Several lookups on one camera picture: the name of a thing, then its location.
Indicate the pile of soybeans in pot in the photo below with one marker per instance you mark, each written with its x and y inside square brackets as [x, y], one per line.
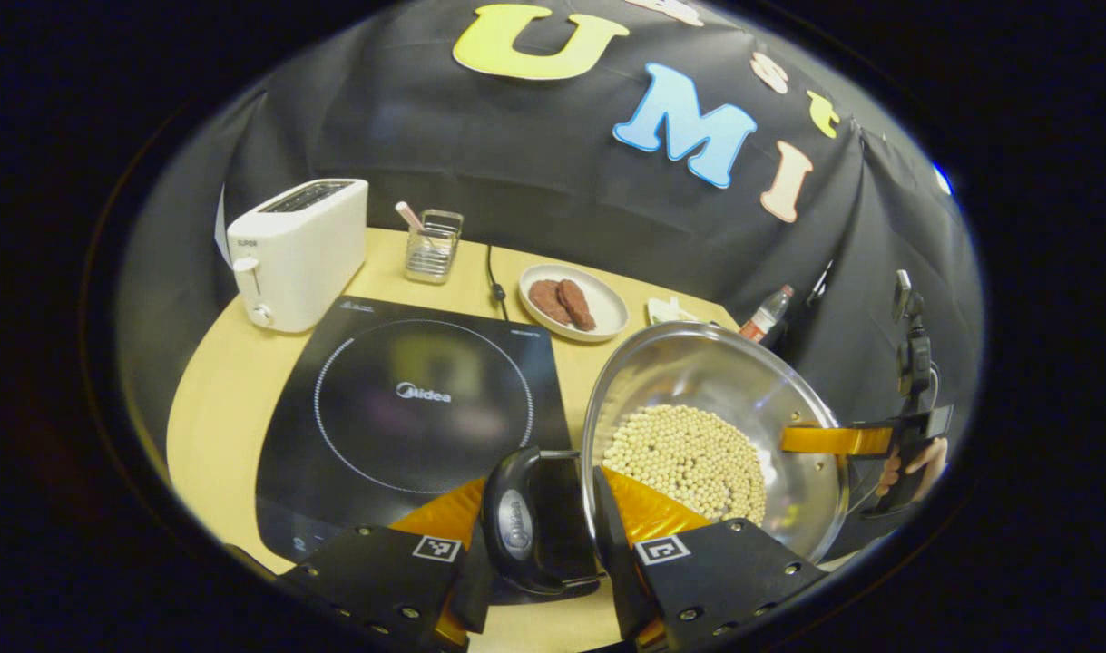
[689, 453]

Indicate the white toaster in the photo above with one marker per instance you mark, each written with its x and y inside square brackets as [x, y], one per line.
[298, 258]

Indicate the white oval plate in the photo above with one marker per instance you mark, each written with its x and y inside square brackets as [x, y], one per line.
[607, 308]

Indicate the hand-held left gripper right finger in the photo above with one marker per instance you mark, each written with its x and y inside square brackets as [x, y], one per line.
[621, 571]

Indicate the black induction cooktop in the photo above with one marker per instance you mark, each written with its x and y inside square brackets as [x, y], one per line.
[380, 426]

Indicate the white divided dish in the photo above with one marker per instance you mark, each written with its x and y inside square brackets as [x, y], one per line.
[669, 313]

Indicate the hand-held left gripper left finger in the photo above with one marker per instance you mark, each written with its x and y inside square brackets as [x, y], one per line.
[471, 599]

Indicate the clear water bottle red label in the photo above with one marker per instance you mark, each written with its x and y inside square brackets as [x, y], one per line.
[767, 316]

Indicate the brown meat piece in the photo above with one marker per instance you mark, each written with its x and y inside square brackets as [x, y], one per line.
[545, 301]
[578, 304]

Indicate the pink stick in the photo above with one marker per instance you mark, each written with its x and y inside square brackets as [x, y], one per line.
[409, 216]

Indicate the black backdrop cloth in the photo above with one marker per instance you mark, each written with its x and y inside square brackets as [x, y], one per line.
[471, 136]

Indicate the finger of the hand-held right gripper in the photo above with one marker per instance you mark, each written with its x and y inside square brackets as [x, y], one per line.
[834, 440]

